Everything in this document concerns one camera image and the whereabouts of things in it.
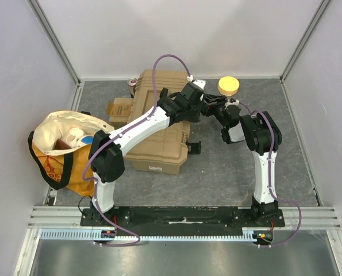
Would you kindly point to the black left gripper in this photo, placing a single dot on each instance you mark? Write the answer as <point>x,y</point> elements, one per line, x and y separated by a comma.
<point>194,118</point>

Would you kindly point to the yellow canvas tote bag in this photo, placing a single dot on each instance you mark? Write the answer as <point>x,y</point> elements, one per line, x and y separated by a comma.
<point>60,165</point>

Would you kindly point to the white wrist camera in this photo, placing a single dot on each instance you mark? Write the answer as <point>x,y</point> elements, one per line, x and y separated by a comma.
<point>198,83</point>
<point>234,102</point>

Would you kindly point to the tan plastic toolbox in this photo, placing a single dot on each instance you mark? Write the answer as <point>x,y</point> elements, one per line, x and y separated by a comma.
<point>166,150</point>

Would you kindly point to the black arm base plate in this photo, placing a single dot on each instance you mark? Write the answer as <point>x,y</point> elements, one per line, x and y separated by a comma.
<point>133,216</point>

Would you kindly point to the white paper roll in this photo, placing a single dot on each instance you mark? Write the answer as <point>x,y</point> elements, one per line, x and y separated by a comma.
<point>72,136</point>

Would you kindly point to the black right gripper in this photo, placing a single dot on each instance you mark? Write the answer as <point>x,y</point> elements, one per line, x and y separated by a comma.
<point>216,104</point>

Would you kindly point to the red silver drink can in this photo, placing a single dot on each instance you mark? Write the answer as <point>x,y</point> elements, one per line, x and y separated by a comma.
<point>132,83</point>

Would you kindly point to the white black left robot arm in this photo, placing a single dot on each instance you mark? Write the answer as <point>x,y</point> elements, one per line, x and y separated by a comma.
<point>107,152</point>

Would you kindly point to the brown cardboard box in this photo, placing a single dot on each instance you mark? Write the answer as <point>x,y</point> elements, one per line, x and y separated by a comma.
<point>119,111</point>

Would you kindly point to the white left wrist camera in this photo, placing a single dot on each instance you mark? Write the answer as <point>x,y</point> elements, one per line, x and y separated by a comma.
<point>198,83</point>

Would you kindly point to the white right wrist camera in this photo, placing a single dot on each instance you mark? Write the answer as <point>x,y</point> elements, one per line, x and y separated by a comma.
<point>234,102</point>

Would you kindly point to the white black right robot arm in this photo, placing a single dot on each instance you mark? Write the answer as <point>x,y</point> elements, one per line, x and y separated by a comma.
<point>262,137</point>

